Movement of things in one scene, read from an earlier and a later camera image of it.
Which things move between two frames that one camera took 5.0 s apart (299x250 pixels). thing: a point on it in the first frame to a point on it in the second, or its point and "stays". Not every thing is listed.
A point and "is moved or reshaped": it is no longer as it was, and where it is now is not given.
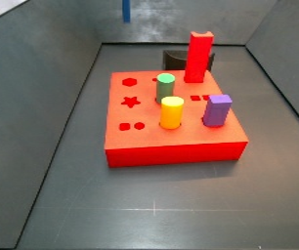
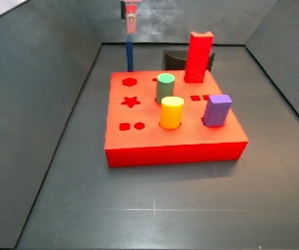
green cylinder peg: x=164 y=86 stays
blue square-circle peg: x=126 y=8 is moved or reshaped
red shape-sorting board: x=138 y=142 stays
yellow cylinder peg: x=170 y=111 stays
